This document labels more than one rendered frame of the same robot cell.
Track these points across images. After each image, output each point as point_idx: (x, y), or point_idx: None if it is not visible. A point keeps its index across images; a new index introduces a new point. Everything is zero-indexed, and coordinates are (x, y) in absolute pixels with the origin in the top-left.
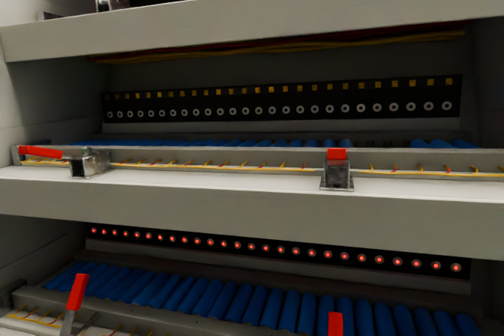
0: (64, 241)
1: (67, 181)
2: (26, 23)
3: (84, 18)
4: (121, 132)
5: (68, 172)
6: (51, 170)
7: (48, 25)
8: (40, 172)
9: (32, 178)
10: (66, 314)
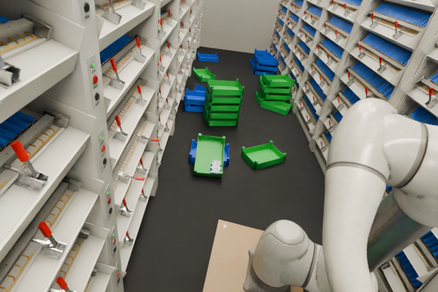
0: None
1: (129, 183)
2: (116, 161)
3: (125, 145)
4: None
5: (120, 186)
6: (115, 191)
7: (120, 155)
8: (117, 193)
9: (124, 193)
10: (126, 206)
